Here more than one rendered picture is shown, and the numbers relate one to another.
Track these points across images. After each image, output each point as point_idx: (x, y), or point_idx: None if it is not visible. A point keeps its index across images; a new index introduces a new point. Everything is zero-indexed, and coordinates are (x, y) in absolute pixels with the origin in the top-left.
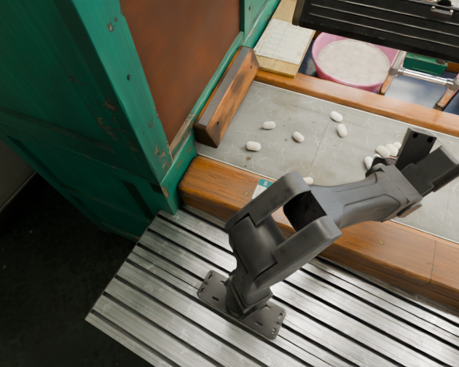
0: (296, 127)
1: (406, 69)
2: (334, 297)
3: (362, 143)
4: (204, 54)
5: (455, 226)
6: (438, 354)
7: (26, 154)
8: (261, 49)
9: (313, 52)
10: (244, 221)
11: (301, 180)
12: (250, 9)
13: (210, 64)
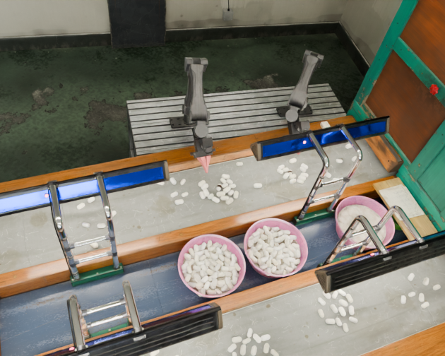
0: (345, 167)
1: (333, 195)
2: (270, 129)
3: (314, 176)
4: (395, 120)
5: (256, 162)
6: (229, 133)
7: None
8: (402, 188)
9: (382, 206)
10: None
11: (320, 57)
12: (419, 167)
13: (393, 129)
